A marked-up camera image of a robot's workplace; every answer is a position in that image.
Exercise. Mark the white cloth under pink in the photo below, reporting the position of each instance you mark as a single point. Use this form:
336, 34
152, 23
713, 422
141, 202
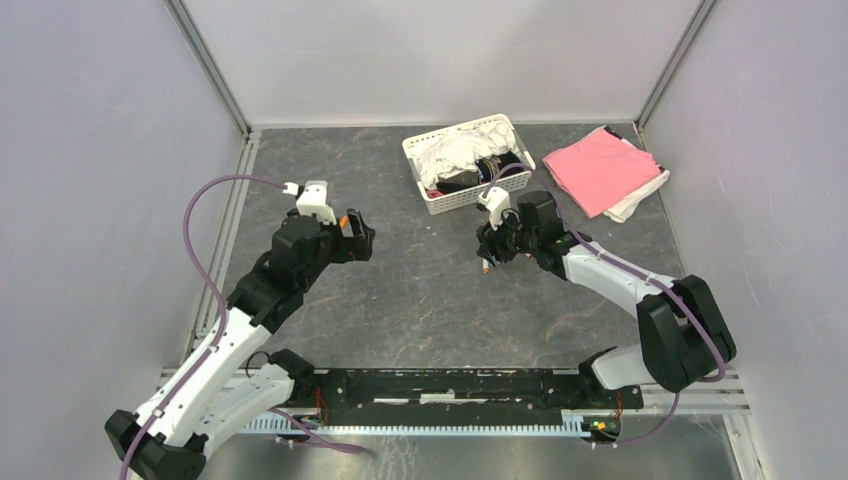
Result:
628, 175

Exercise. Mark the black cloth in basket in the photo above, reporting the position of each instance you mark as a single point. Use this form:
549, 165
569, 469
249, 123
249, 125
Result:
486, 169

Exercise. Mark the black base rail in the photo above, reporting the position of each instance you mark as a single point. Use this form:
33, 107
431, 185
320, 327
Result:
454, 397

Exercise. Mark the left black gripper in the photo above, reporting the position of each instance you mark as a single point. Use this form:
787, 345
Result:
356, 247

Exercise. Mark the pink folded cloth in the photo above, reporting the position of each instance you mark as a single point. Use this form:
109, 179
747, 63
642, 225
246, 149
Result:
576, 171

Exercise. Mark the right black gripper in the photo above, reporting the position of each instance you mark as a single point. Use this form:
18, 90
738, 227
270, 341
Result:
488, 239

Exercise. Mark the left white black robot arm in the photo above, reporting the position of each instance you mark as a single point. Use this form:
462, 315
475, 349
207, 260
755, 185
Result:
174, 433

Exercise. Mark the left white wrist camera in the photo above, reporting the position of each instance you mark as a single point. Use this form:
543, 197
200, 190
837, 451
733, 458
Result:
311, 200

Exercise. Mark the white cloth in basket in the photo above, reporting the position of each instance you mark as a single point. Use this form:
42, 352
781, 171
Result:
458, 150

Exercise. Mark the white plastic basket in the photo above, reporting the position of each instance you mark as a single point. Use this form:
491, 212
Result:
511, 178

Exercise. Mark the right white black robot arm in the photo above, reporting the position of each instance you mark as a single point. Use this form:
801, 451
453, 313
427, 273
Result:
683, 337

